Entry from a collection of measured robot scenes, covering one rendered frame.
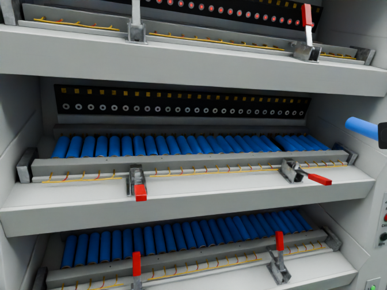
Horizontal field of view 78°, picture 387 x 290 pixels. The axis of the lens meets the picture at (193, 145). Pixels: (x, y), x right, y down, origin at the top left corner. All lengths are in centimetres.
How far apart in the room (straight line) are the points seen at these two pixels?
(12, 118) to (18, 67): 9
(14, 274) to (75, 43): 31
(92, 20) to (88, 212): 26
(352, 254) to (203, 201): 38
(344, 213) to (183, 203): 39
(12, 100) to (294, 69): 40
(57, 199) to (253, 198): 28
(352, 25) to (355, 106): 17
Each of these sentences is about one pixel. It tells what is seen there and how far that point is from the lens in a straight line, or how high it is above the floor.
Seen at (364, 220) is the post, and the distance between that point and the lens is 61.
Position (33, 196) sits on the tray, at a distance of 37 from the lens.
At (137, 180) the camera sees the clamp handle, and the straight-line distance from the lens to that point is 33.
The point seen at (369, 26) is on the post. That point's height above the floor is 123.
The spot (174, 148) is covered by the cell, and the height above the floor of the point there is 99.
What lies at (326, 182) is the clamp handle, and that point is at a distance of 40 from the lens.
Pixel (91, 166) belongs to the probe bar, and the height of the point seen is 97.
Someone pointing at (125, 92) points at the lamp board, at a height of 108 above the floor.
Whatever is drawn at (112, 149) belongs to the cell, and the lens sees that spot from 41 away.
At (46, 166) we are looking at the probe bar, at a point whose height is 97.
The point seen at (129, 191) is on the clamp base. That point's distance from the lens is 35.
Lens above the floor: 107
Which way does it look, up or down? 11 degrees down
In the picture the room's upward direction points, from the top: 2 degrees clockwise
